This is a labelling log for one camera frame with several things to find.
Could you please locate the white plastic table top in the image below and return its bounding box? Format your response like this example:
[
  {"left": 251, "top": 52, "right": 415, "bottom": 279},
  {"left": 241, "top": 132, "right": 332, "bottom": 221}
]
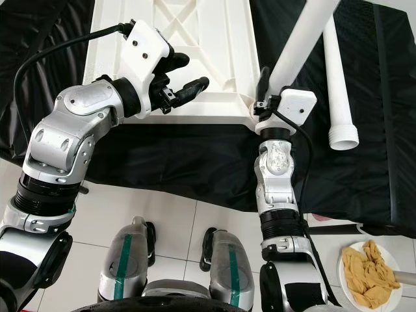
[{"left": 81, "top": 0, "right": 267, "bottom": 127}]

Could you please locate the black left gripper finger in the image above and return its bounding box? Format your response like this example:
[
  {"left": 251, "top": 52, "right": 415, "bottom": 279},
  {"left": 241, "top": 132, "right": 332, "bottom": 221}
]
[
  {"left": 164, "top": 52, "right": 190, "bottom": 73},
  {"left": 171, "top": 77, "right": 210, "bottom": 110}
]

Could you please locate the white plastic table leg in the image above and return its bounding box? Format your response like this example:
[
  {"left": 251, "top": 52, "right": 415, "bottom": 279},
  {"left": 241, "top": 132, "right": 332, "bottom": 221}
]
[
  {"left": 270, "top": 0, "right": 342, "bottom": 95},
  {"left": 322, "top": 13, "right": 360, "bottom": 151}
]

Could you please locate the yellow crumpled cloth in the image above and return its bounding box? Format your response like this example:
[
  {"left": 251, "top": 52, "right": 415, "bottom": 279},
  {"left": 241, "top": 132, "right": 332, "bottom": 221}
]
[{"left": 341, "top": 239, "right": 400, "bottom": 307}]

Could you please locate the black robot torso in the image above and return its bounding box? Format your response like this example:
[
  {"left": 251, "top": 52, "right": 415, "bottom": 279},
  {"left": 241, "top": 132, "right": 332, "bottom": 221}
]
[{"left": 75, "top": 286, "right": 267, "bottom": 312}]

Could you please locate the silver left robot leg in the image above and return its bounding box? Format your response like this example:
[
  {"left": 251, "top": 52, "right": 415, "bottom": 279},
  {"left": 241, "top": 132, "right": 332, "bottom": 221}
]
[{"left": 97, "top": 216, "right": 157, "bottom": 303}]

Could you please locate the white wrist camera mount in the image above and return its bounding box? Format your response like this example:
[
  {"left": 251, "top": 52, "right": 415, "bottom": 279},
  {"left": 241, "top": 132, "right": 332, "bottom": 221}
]
[
  {"left": 122, "top": 19, "right": 176, "bottom": 118},
  {"left": 253, "top": 88, "right": 318, "bottom": 134}
]

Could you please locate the silver robot leg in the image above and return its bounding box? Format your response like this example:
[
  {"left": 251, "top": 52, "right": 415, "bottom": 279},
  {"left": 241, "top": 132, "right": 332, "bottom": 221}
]
[
  {"left": 97, "top": 216, "right": 157, "bottom": 303},
  {"left": 198, "top": 227, "right": 255, "bottom": 307}
]

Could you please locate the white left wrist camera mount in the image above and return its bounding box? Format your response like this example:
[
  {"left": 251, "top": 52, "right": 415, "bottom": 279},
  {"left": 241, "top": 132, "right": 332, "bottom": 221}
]
[{"left": 122, "top": 19, "right": 176, "bottom": 118}]

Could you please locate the silver right robot leg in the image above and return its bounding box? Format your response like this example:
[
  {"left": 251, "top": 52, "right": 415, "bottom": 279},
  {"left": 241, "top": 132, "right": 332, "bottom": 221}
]
[{"left": 198, "top": 227, "right": 255, "bottom": 307}]

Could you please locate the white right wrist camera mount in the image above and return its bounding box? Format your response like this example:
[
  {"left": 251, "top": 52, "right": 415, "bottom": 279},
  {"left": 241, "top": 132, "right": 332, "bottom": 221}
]
[{"left": 253, "top": 88, "right": 318, "bottom": 134}]

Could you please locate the black cloth table cover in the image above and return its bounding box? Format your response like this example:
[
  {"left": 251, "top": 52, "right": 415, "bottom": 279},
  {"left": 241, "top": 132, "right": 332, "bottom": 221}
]
[{"left": 0, "top": 0, "right": 416, "bottom": 238}]

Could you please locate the grey metal tube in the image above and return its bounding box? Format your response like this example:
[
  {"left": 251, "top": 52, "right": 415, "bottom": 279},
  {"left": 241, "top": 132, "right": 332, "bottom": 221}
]
[{"left": 396, "top": 270, "right": 416, "bottom": 284}]

